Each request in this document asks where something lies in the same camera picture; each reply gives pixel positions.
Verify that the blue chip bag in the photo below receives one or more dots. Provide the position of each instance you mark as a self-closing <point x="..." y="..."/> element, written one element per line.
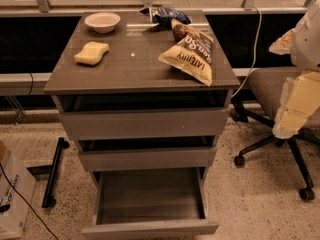
<point x="164" y="15"/>

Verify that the grey top drawer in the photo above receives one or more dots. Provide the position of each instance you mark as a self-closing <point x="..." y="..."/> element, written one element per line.
<point x="141" y="115"/>

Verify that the grey middle drawer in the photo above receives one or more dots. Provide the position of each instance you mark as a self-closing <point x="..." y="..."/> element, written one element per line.
<point x="147" y="153"/>

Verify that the white cardboard box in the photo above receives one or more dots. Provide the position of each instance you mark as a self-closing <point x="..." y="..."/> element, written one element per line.
<point x="17" y="185"/>

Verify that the grey bottom drawer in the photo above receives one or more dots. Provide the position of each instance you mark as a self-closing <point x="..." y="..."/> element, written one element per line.
<point x="141" y="204"/>

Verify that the grey drawer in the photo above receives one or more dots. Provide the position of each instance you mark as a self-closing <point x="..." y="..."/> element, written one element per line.
<point x="141" y="115"/>
<point x="141" y="204"/>
<point x="147" y="153"/>

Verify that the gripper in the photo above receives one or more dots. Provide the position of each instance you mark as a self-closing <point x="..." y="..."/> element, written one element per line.
<point x="307" y="45"/>

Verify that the grey drawer cabinet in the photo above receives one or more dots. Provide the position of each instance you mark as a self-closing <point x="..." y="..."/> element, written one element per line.
<point x="131" y="66"/>

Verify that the yellow brown chip bag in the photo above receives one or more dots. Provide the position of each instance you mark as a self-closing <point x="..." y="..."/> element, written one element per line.
<point x="192" y="53"/>

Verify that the grey office chair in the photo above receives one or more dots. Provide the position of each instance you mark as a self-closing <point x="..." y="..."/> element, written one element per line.
<point x="266" y="84"/>

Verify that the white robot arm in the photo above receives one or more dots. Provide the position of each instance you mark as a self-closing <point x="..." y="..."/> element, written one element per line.
<point x="302" y="42"/>

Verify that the black metal bar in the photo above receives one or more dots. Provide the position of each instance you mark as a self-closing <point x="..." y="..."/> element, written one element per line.
<point x="48" y="199"/>

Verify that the white bowl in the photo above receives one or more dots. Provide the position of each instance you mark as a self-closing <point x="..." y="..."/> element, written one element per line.
<point x="102" y="22"/>

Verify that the yellow sponge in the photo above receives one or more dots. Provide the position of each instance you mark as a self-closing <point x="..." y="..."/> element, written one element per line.
<point x="91" y="53"/>

